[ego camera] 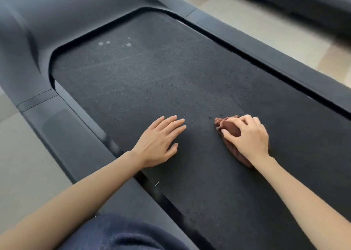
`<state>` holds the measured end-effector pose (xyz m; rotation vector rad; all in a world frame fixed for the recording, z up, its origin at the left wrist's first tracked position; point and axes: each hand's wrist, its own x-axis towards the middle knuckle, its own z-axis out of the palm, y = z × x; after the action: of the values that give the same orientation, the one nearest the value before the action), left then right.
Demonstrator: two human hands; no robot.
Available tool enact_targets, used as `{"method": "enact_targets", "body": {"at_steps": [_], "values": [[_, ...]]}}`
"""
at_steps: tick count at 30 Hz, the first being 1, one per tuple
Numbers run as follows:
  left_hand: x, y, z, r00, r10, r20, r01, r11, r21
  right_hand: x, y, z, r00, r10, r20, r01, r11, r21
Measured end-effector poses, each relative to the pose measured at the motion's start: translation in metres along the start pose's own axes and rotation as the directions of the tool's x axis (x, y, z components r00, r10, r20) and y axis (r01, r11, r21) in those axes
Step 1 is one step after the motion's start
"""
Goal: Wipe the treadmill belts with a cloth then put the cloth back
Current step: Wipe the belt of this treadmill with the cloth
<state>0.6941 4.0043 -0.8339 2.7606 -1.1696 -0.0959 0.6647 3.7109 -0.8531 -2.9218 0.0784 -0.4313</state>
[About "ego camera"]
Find person's right hand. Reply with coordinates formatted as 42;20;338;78
220;114;275;167

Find person's left hand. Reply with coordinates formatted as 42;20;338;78
130;115;187;168

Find brown cleaning cloth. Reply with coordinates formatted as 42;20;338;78
214;115;271;168

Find grey treadmill with red label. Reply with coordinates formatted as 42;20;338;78
0;0;351;250

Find stained grey treadmill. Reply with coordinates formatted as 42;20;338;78
208;0;351;41

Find person's left forearm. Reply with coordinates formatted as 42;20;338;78
0;151;144;250

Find person's right forearm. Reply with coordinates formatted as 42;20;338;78
253;156;351;250

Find person's dark blue trousers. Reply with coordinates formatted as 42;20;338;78
59;213;190;250

